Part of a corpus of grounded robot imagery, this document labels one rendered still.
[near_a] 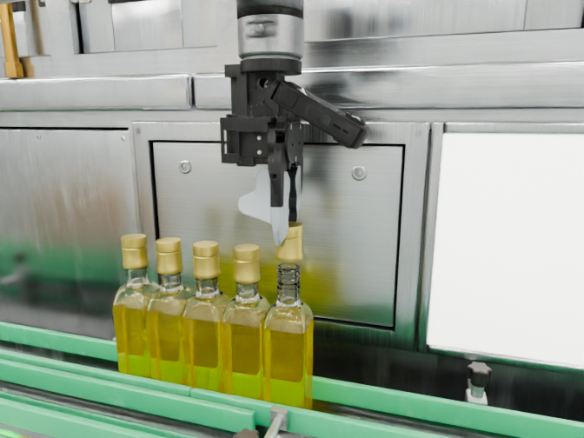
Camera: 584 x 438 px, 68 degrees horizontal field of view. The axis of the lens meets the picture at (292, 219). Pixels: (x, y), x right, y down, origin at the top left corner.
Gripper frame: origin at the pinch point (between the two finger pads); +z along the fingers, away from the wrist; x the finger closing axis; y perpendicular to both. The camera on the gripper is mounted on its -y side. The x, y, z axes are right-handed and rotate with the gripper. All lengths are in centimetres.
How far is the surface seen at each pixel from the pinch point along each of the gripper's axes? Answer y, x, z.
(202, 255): 11.3, 1.5, 3.7
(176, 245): 15.7, 0.2, 3.0
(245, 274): 5.4, 1.4, 5.6
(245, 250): 5.3, 1.3, 2.5
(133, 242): 22.2, 0.7, 3.0
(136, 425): 20.5, 5.6, 27.8
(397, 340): -13.5, -12.1, 19.0
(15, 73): 54, -14, -22
